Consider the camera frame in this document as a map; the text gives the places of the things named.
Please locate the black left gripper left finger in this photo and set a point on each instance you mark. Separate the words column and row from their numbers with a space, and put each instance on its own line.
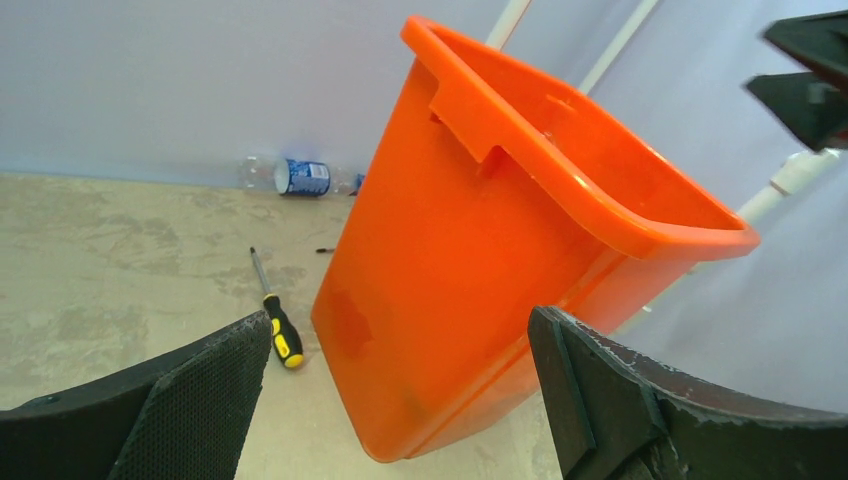
column 184, row 414

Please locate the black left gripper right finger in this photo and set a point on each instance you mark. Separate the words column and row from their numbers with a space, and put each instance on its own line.
column 615, row 413

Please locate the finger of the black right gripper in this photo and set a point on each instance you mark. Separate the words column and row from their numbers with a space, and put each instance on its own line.
column 818, row 42
column 813, row 111

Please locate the orange plastic bin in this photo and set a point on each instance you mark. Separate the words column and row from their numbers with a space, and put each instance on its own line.
column 495, row 188

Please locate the yellow black screwdriver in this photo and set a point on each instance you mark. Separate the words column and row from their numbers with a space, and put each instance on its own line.
column 286, row 341

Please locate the white pvc pipe frame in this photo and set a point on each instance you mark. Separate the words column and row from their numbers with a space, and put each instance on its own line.
column 675, row 72

